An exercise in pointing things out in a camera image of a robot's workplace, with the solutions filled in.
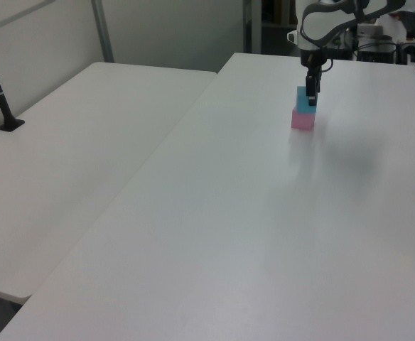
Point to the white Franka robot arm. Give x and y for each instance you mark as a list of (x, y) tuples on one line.
[(326, 25)]

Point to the black electronics box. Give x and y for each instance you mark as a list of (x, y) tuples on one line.
[(376, 53)]

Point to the blue cube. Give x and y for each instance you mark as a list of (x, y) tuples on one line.
[(302, 101)]

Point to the pink cube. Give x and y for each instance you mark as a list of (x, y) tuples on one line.
[(302, 120)]

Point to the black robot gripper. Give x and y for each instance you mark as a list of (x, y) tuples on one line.
[(312, 58)]

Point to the silver grey device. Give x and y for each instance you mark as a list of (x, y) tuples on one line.
[(371, 31)]

